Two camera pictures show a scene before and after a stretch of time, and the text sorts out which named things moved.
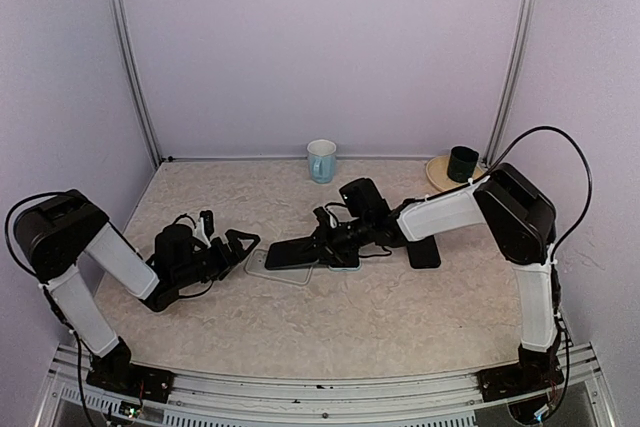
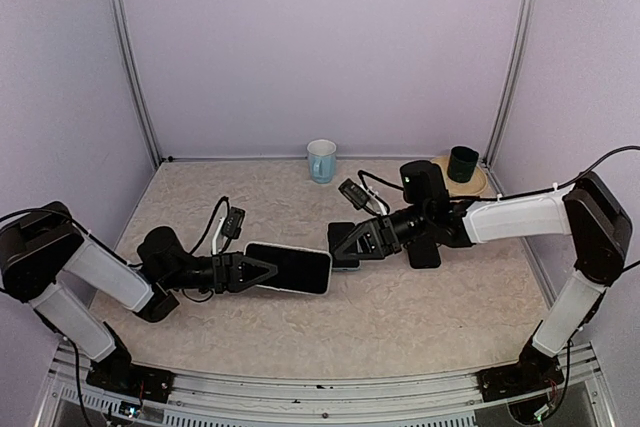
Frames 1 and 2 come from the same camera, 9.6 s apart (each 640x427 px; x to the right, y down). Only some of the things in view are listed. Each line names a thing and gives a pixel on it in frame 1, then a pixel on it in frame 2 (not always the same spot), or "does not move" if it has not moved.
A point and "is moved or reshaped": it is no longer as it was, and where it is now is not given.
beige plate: [437, 173] does not move
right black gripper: [325, 243] → [377, 237]
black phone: [291, 252] is moved or reshaped
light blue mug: [322, 160] does not move
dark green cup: [462, 163] does not move
